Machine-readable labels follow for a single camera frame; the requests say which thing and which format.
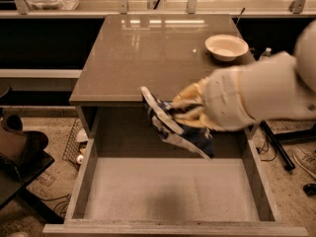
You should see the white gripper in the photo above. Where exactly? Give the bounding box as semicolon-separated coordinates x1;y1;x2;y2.
172;66;256;131

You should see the blue chip bag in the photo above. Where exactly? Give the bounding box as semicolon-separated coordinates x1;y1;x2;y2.
140;86;214;159

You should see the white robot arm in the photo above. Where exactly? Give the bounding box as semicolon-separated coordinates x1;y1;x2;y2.
173;21;316;131

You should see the grey drawer cabinet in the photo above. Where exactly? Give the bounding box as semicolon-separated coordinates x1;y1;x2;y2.
68;14;278;140

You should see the open top drawer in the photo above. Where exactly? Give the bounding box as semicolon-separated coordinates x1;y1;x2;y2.
43;108;308;237

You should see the white paper bowl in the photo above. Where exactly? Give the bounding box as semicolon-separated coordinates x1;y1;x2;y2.
204;35;249;62

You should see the black stand leg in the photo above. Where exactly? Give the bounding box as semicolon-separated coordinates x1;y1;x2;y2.
260;121;316;172

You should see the clear plastic water bottle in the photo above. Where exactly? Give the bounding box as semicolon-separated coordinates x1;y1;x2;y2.
259;47;272;60

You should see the grey sneaker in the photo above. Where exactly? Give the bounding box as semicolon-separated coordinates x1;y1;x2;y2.
293;146;316;180

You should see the dark brown chair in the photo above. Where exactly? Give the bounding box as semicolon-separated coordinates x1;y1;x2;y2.
0;107;54;208

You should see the wire mesh basket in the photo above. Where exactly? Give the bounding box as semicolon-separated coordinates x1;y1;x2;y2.
62;118;83;170

